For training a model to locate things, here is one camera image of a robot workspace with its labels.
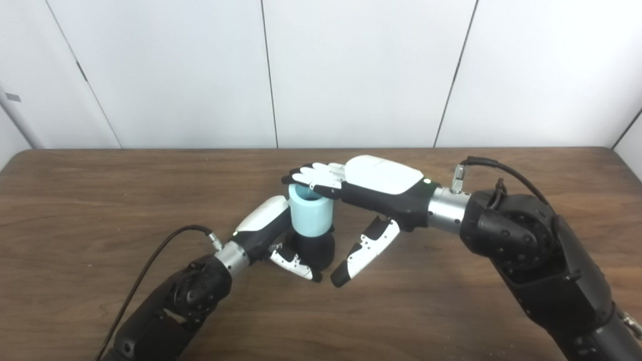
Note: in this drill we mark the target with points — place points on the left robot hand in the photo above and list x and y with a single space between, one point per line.
261 225

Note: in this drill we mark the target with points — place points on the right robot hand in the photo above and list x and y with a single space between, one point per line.
386 185

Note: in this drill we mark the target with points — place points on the black nozzle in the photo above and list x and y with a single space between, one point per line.
318 250

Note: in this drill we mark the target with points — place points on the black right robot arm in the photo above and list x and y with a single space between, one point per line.
541 250

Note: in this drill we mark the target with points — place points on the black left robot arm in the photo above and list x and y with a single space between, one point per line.
170 306

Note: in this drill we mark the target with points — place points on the small grey wall label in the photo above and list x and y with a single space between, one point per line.
13 97

